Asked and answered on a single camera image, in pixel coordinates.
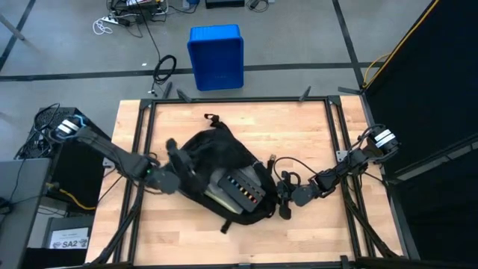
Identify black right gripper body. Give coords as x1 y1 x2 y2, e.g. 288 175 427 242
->
278 183 319 208

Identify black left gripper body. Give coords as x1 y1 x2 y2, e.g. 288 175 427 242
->
147 149 188 195

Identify black backpack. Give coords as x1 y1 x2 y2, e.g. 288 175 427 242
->
164 113 280 235

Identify black computer tower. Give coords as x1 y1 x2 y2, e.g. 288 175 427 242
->
16 107 112 210

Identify dark grey box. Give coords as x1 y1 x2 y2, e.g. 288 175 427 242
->
41 215 95 250

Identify blue plastic bin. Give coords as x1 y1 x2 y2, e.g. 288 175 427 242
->
186 23 246 92

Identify white SA2 sign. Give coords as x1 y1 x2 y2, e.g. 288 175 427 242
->
48 226 90 250

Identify white power strip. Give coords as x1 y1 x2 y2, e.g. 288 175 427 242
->
92 14 130 37

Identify grey desk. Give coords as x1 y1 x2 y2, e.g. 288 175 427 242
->
0 157 52 269

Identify flat black floor box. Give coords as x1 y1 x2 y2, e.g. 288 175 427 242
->
204 0 246 10

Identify black curtain partition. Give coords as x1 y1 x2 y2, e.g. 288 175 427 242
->
360 0 478 269

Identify grey pole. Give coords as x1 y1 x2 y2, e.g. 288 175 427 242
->
0 13 27 42

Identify silver bracket plate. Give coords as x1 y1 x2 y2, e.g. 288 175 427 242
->
335 149 379 163

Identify black aluminium table frame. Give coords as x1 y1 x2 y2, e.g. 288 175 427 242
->
84 81 412 269

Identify coiled black cable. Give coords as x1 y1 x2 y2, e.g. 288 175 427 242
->
150 54 178 96

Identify short yellow cable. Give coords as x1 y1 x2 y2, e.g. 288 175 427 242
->
45 182 99 211

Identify floor electronics with cables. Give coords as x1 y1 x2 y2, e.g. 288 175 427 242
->
107 0 170 24

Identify black charger with cable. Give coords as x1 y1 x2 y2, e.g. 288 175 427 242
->
246 0 276 12

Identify long yellow cable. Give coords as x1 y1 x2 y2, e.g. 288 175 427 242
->
361 0 441 90

